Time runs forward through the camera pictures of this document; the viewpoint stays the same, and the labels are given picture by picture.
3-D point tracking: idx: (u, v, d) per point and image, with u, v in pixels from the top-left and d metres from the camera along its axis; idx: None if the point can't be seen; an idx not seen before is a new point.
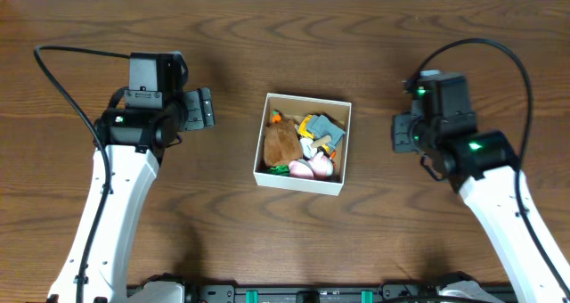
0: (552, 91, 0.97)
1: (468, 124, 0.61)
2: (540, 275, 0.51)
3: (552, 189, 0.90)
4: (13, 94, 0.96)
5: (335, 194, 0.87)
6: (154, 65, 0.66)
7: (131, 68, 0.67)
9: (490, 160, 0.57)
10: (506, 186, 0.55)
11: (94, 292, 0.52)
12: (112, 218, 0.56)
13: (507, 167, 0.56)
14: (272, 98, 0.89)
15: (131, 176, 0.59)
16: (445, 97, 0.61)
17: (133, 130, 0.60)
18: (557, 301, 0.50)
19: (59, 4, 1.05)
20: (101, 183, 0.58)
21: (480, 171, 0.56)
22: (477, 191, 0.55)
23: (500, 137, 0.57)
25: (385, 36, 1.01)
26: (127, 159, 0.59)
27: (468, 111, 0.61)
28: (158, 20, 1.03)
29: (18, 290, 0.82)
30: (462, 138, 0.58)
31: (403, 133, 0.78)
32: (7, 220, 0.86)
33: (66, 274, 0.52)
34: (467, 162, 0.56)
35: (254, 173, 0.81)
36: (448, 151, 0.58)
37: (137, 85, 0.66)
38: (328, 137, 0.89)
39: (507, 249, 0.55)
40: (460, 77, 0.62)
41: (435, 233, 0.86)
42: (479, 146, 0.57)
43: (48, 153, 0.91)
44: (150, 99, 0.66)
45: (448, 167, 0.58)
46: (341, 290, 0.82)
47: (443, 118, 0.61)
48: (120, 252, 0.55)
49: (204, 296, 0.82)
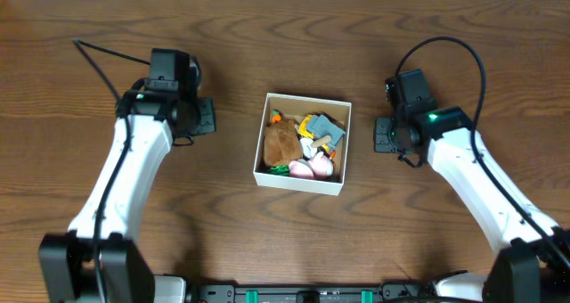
0: (553, 91, 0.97)
1: (428, 106, 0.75)
2: (498, 205, 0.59)
3: (556, 188, 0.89)
4: (16, 95, 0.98)
5: (335, 194, 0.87)
6: (173, 58, 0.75)
7: (152, 61, 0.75)
9: (450, 126, 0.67)
10: (463, 142, 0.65)
11: (109, 229, 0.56)
12: (131, 170, 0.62)
13: (464, 129, 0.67)
14: (272, 98, 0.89)
15: (148, 138, 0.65)
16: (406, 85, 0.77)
17: (152, 104, 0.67)
18: (515, 224, 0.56)
19: (61, 5, 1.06)
20: (119, 144, 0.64)
21: (441, 134, 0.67)
22: (439, 149, 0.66)
23: (457, 110, 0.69)
25: (384, 36, 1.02)
26: (146, 126, 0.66)
27: (427, 97, 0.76)
28: (159, 21, 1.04)
29: (16, 290, 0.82)
30: (424, 114, 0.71)
31: (383, 134, 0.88)
32: (8, 219, 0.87)
33: (85, 212, 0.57)
34: (427, 128, 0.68)
35: (255, 173, 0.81)
36: (412, 126, 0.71)
37: (157, 75, 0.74)
38: (328, 137, 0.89)
39: (470, 191, 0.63)
40: (418, 71, 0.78)
41: (435, 233, 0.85)
42: (436, 116, 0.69)
43: (50, 153, 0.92)
44: (167, 85, 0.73)
45: (414, 139, 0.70)
46: (341, 290, 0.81)
47: (406, 103, 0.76)
48: (135, 200, 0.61)
49: (204, 296, 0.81)
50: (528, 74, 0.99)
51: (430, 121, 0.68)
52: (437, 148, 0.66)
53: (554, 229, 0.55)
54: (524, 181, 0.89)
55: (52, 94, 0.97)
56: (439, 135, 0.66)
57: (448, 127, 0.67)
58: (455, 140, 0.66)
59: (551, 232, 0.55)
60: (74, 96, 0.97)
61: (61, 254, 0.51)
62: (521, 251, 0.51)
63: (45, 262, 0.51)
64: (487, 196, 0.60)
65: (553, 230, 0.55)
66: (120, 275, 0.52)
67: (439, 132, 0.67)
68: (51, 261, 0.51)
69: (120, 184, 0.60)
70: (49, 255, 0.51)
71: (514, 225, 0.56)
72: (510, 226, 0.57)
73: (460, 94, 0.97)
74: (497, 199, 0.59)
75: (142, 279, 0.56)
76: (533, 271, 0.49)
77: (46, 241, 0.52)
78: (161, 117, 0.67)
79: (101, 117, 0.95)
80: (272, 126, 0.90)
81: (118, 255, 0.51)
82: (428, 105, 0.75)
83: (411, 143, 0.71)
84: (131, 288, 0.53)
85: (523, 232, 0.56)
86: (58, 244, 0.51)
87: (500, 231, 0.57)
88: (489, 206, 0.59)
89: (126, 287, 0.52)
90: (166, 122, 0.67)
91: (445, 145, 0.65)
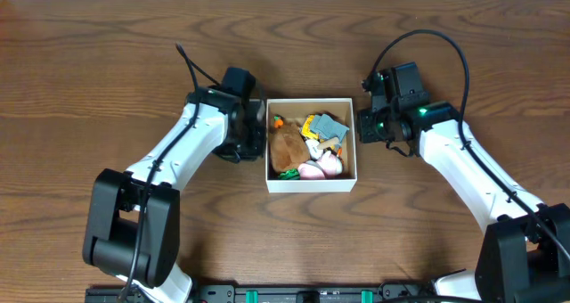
0: (552, 91, 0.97)
1: (420, 99, 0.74)
2: (486, 185, 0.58)
3: (555, 188, 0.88)
4: (15, 94, 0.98)
5: (347, 189, 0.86)
6: (247, 76, 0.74)
7: (225, 74, 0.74)
9: (438, 119, 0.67)
10: (452, 132, 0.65)
11: (162, 178, 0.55)
12: (191, 143, 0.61)
13: (453, 121, 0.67)
14: (273, 103, 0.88)
15: (211, 122, 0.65)
16: (402, 77, 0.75)
17: (220, 102, 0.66)
18: (503, 203, 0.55)
19: (60, 4, 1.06)
20: (184, 120, 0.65)
21: (430, 126, 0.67)
22: (428, 140, 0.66)
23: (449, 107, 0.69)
25: (384, 36, 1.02)
26: (214, 111, 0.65)
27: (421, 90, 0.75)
28: (159, 20, 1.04)
29: (15, 289, 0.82)
30: (415, 109, 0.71)
31: (367, 126, 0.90)
32: (8, 220, 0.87)
33: (142, 161, 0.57)
34: (417, 122, 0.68)
35: (268, 180, 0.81)
36: (403, 120, 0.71)
37: (226, 86, 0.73)
38: (335, 138, 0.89)
39: (462, 178, 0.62)
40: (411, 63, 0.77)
41: (435, 233, 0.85)
42: (426, 110, 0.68)
43: (50, 153, 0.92)
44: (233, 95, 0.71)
45: (405, 134, 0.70)
46: (340, 290, 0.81)
47: (400, 95, 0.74)
48: (186, 170, 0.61)
49: (203, 296, 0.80)
50: (527, 74, 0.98)
51: (420, 115, 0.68)
52: (427, 138, 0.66)
53: (540, 206, 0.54)
54: (525, 181, 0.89)
55: (52, 95, 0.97)
56: (429, 126, 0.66)
57: (437, 119, 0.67)
58: (444, 131, 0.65)
59: (536, 208, 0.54)
60: (75, 97, 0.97)
61: (114, 189, 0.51)
62: (509, 227, 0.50)
63: (98, 194, 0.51)
64: (475, 179, 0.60)
65: (538, 207, 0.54)
66: (161, 224, 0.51)
67: (428, 125, 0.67)
68: (104, 193, 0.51)
69: (179, 147, 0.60)
70: (102, 187, 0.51)
71: (501, 203, 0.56)
72: (498, 205, 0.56)
73: (460, 94, 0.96)
74: (484, 181, 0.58)
75: (172, 242, 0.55)
76: (519, 247, 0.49)
77: (105, 174, 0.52)
78: (224, 110, 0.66)
79: (101, 117, 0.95)
80: (278, 130, 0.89)
81: (164, 203, 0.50)
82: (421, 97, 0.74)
83: (403, 137, 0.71)
84: (164, 243, 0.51)
85: (509, 209, 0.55)
86: (115, 180, 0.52)
87: (487, 210, 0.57)
88: (477, 188, 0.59)
89: (159, 240, 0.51)
90: (227, 118, 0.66)
91: (435, 136, 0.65)
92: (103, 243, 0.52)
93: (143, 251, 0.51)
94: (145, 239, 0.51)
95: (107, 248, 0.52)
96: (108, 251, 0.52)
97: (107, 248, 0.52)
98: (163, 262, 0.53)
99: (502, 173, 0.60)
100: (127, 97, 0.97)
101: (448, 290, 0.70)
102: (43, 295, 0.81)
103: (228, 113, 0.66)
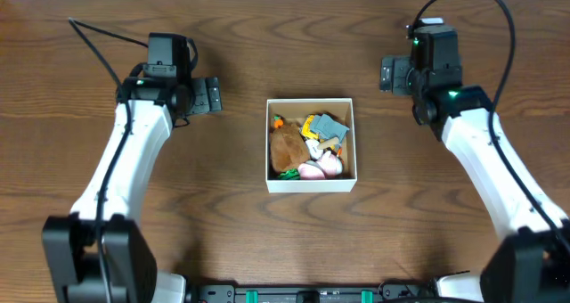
0: (552, 91, 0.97)
1: (453, 76, 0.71)
2: (510, 190, 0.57)
3: (554, 188, 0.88)
4: (15, 94, 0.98)
5: (347, 189, 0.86)
6: (170, 43, 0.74)
7: (150, 45, 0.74)
9: (467, 105, 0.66)
10: (480, 123, 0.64)
11: (112, 210, 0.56)
12: (134, 147, 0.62)
13: (481, 110, 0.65)
14: (273, 103, 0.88)
15: (150, 123, 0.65)
16: (438, 45, 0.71)
17: (153, 91, 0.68)
18: (525, 212, 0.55)
19: (60, 5, 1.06)
20: (121, 129, 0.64)
21: (458, 112, 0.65)
22: (455, 126, 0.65)
23: (478, 91, 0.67)
25: (384, 36, 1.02)
26: (148, 110, 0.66)
27: (456, 64, 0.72)
28: (159, 20, 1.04)
29: (15, 289, 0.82)
30: (443, 90, 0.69)
31: (400, 77, 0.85)
32: (8, 220, 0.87)
33: (88, 194, 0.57)
34: (446, 106, 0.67)
35: (268, 180, 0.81)
36: (429, 102, 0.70)
37: (155, 61, 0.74)
38: (335, 138, 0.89)
39: (484, 176, 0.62)
40: (451, 32, 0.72)
41: (435, 234, 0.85)
42: (456, 94, 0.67)
43: (50, 152, 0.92)
44: (166, 71, 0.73)
45: (431, 115, 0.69)
46: (341, 290, 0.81)
47: (432, 68, 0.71)
48: (137, 184, 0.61)
49: (203, 296, 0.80)
50: (527, 74, 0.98)
51: (450, 98, 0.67)
52: (454, 126, 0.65)
53: (564, 220, 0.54)
54: None
55: (52, 95, 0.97)
56: (457, 114, 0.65)
57: (464, 107, 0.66)
58: (473, 121, 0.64)
59: (560, 224, 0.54)
60: (74, 97, 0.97)
61: (64, 235, 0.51)
62: (527, 241, 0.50)
63: (50, 246, 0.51)
64: (498, 181, 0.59)
65: (563, 221, 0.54)
66: (126, 255, 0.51)
67: (457, 110, 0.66)
68: (55, 242, 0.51)
69: (122, 165, 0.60)
70: (52, 238, 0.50)
71: (524, 212, 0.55)
72: (521, 215, 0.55)
73: None
74: (511, 185, 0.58)
75: (146, 263, 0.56)
76: (536, 261, 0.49)
77: (49, 224, 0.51)
78: (162, 100, 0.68)
79: (101, 117, 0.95)
80: (278, 130, 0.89)
81: (122, 236, 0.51)
82: (455, 74, 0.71)
83: (428, 119, 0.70)
84: (134, 271, 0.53)
85: (533, 219, 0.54)
86: (61, 225, 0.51)
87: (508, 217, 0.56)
88: (501, 191, 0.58)
89: (130, 270, 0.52)
90: (166, 107, 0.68)
91: (464, 124, 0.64)
92: (76, 286, 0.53)
93: (118, 283, 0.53)
94: (116, 273, 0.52)
95: (78, 286, 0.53)
96: (83, 291, 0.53)
97: (80, 290, 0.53)
98: (142, 286, 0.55)
99: (524, 176, 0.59)
100: None
101: (448, 290, 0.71)
102: (43, 295, 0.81)
103: (166, 102, 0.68)
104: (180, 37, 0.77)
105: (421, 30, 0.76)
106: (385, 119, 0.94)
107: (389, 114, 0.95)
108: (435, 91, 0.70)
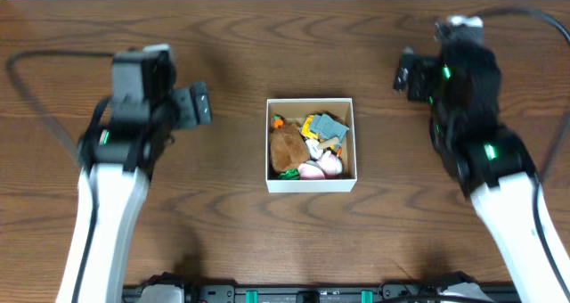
0: (551, 91, 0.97)
1: (489, 120, 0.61)
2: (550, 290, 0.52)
3: (553, 189, 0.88)
4: (14, 94, 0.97)
5: (347, 189, 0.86)
6: (139, 73, 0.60)
7: (115, 77, 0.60)
9: (505, 168, 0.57)
10: (519, 201, 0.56)
11: None
12: (105, 239, 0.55)
13: (523, 177, 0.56)
14: (273, 103, 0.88)
15: (119, 207, 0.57)
16: (471, 92, 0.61)
17: (119, 149, 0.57)
18: None
19: (60, 4, 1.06)
20: (86, 217, 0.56)
21: (494, 177, 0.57)
22: (489, 202, 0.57)
23: (518, 144, 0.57)
25: (384, 36, 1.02)
26: (115, 184, 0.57)
27: (493, 104, 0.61)
28: (158, 20, 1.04)
29: (15, 289, 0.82)
30: (478, 143, 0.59)
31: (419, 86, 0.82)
32: (8, 220, 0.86)
33: None
34: (483, 167, 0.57)
35: (268, 180, 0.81)
36: (461, 157, 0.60)
37: (121, 96, 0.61)
38: (335, 138, 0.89)
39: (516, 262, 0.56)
40: (492, 68, 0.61)
41: (435, 233, 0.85)
42: (494, 153, 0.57)
43: (50, 152, 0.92)
44: (137, 110, 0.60)
45: (462, 173, 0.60)
46: (341, 290, 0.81)
47: (467, 112, 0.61)
48: (113, 282, 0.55)
49: (203, 296, 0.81)
50: (527, 74, 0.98)
51: (488, 159, 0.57)
52: (487, 203, 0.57)
53: None
54: None
55: (52, 95, 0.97)
56: (494, 181, 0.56)
57: (502, 170, 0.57)
58: (511, 198, 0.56)
59: None
60: (74, 97, 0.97)
61: None
62: None
63: None
64: (538, 276, 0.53)
65: None
66: None
67: (492, 177, 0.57)
68: None
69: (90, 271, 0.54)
70: None
71: None
72: None
73: None
74: (546, 279, 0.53)
75: None
76: None
77: None
78: (133, 161, 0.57)
79: None
80: (278, 130, 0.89)
81: None
82: (492, 118, 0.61)
83: (460, 176, 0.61)
84: None
85: None
86: None
87: None
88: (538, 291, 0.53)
89: None
90: (139, 173, 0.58)
91: (498, 199, 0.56)
92: None
93: None
94: None
95: None
96: None
97: None
98: None
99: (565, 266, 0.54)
100: None
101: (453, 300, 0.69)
102: (43, 295, 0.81)
103: (139, 164, 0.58)
104: (150, 61, 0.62)
105: (458, 56, 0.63)
106: (385, 118, 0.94)
107: (389, 114, 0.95)
108: (468, 142, 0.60)
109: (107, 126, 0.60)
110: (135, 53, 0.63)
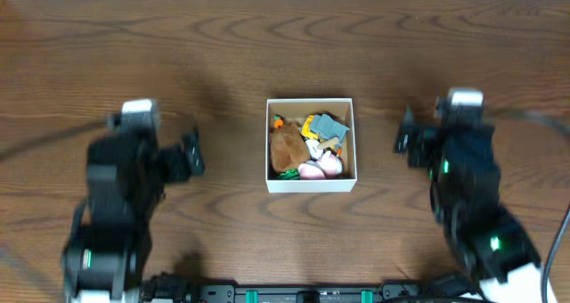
0: (552, 91, 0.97)
1: (489, 211, 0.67)
2: None
3: (554, 188, 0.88)
4: (14, 94, 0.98)
5: (347, 189, 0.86)
6: (115, 178, 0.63)
7: (90, 182, 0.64)
9: (510, 263, 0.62)
10: (528, 287, 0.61)
11: None
12: None
13: (530, 265, 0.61)
14: (273, 104, 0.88)
15: None
16: (472, 187, 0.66)
17: (106, 261, 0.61)
18: None
19: (60, 5, 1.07)
20: None
21: (502, 273, 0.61)
22: (496, 291, 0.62)
23: (521, 237, 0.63)
25: (384, 36, 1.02)
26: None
27: (495, 196, 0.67)
28: (158, 20, 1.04)
29: (15, 289, 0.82)
30: (484, 236, 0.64)
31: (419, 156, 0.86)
32: (8, 220, 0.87)
33: None
34: (488, 261, 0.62)
35: (268, 180, 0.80)
36: (468, 249, 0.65)
37: (100, 211, 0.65)
38: (335, 138, 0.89)
39: None
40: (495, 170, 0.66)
41: (435, 234, 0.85)
42: (500, 249, 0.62)
43: (50, 152, 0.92)
44: (117, 212, 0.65)
45: (470, 263, 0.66)
46: (341, 290, 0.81)
47: (470, 206, 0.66)
48: None
49: (203, 296, 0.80)
50: (527, 74, 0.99)
51: (493, 252, 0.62)
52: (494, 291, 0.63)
53: None
54: (525, 181, 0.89)
55: (52, 95, 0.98)
56: (502, 274, 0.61)
57: (510, 265, 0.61)
58: (518, 284, 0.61)
59: None
60: (74, 97, 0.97)
61: None
62: None
63: None
64: None
65: None
66: None
67: (499, 271, 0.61)
68: None
69: None
70: None
71: None
72: None
73: None
74: None
75: None
76: None
77: None
78: (118, 272, 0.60)
79: (101, 117, 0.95)
80: (278, 130, 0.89)
81: None
82: (492, 208, 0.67)
83: (467, 266, 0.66)
84: None
85: None
86: None
87: None
88: None
89: None
90: (125, 279, 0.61)
91: (503, 290, 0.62)
92: None
93: None
94: None
95: None
96: None
97: None
98: None
99: None
100: (126, 96, 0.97)
101: None
102: (42, 295, 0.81)
103: (124, 267, 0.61)
104: (125, 159, 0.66)
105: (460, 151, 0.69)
106: (384, 118, 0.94)
107: (389, 114, 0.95)
108: (473, 233, 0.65)
109: (86, 239, 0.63)
110: (110, 151, 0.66)
